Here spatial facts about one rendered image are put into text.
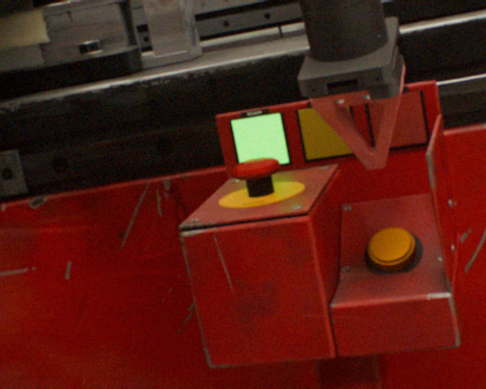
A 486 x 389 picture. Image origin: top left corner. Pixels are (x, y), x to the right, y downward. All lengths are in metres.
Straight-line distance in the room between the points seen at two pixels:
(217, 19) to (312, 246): 0.72
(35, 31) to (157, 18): 0.15
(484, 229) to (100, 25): 0.50
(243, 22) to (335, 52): 0.72
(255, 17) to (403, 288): 0.72
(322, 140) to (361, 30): 0.20
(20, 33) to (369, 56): 0.60
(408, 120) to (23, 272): 0.50
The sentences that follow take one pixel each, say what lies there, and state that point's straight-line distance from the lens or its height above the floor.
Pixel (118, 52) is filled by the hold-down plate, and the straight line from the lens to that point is 1.11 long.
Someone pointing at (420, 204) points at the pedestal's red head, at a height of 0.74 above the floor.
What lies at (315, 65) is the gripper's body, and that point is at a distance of 0.69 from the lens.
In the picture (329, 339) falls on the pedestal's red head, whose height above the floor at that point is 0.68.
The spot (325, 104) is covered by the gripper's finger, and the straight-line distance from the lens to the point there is 0.71.
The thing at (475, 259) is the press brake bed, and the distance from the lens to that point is 1.04.
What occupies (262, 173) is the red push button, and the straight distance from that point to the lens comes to 0.77.
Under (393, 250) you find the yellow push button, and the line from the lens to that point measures 0.78.
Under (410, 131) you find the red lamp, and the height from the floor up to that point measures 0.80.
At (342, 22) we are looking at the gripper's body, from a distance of 0.68.
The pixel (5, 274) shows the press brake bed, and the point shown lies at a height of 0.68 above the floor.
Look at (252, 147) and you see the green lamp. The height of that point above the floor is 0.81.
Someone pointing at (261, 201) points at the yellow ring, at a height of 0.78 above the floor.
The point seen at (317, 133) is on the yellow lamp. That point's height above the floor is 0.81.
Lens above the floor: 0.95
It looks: 12 degrees down
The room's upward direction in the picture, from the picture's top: 11 degrees counter-clockwise
